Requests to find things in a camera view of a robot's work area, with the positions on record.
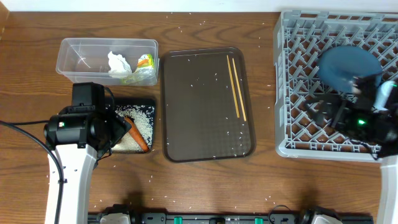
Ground green snack wrapper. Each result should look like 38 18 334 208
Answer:
121 54 156 86

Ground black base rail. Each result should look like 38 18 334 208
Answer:
88 213 374 224

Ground wooden chopstick right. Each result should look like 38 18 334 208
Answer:
232 58 247 121

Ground light blue bowl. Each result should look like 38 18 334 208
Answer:
373 80 397 111

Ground orange carrot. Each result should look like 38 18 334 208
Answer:
125 117 149 152

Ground black tray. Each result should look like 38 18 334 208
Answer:
105 96 159 154

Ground grey dishwasher rack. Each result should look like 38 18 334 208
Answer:
273 9 397 162

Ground clear plastic bin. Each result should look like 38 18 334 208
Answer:
56 38 159 86

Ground wooden chopstick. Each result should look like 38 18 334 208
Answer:
232 58 247 121
226 54 240 118

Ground white tissue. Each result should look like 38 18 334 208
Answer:
108 51 132 78

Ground wooden chopstick left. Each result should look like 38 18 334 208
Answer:
226 54 240 118

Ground brown serving tray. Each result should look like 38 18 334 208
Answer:
161 47 256 163

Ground dark blue plate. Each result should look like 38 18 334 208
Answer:
317 45 382 93

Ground pile of rice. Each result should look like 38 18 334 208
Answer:
111 105 155 153

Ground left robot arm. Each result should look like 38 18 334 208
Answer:
44 82 131 223

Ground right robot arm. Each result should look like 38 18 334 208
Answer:
304 74 397 223

